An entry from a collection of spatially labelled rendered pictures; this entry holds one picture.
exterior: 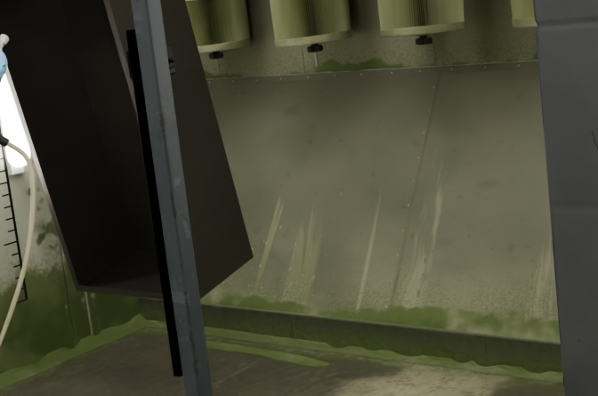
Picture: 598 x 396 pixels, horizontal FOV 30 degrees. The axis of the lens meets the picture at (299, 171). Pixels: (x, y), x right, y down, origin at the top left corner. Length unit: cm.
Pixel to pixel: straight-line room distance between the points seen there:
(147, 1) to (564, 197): 101
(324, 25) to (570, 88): 234
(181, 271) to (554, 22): 101
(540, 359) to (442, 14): 132
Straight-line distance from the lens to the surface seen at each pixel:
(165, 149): 254
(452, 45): 462
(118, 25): 359
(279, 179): 490
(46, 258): 483
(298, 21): 457
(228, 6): 496
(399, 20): 426
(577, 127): 235
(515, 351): 409
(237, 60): 530
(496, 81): 451
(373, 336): 440
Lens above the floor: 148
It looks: 9 degrees down
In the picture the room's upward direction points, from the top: 7 degrees counter-clockwise
